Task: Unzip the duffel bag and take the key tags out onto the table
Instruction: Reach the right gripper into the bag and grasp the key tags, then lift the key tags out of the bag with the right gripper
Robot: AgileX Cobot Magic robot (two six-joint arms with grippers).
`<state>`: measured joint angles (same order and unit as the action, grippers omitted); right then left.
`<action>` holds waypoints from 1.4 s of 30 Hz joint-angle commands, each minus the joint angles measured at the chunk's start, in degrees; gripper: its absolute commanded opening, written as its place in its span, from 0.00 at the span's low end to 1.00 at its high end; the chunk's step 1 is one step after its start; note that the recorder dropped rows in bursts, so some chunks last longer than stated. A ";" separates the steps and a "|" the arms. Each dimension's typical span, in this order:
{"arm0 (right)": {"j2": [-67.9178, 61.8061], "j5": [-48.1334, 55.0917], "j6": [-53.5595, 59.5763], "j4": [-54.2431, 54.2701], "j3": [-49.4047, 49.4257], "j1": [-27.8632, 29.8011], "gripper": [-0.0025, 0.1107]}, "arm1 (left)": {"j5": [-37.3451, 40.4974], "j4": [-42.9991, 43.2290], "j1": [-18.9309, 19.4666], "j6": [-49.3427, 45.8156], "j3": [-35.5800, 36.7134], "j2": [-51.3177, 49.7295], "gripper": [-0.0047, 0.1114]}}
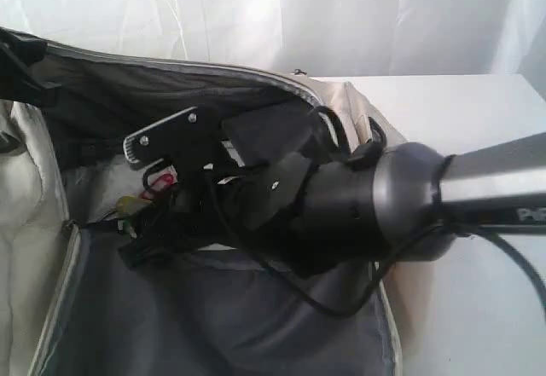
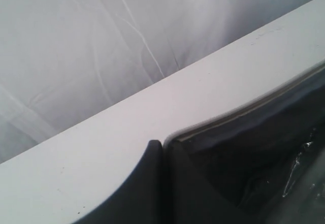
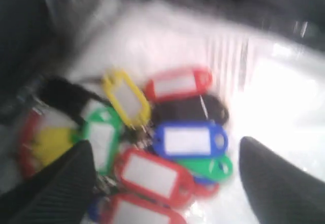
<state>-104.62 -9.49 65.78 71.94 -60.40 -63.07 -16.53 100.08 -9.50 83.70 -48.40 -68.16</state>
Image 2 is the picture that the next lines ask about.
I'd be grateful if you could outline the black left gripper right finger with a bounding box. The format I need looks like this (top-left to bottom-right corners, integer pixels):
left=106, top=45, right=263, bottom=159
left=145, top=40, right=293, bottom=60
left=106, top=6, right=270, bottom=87
left=166, top=141, right=239, bottom=223

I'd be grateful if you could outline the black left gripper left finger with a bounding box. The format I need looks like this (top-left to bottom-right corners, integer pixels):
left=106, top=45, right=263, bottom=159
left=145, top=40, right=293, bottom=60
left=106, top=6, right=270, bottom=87
left=83, top=140, right=163, bottom=223

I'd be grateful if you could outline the beige fabric duffel bag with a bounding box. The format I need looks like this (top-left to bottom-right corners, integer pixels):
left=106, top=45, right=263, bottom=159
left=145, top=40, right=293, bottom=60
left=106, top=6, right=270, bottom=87
left=162, top=60, right=325, bottom=224

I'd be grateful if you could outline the white backdrop curtain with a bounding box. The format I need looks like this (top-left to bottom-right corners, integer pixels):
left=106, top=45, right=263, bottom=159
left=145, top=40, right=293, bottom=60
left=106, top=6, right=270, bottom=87
left=1, top=0, right=311, bottom=162

